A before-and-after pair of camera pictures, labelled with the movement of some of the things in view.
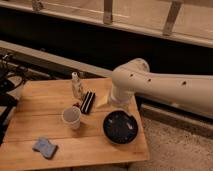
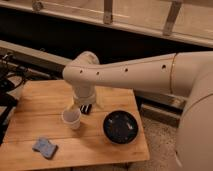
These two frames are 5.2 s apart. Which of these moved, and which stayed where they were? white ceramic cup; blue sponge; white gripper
Moved: white gripper
Stayed: white ceramic cup; blue sponge
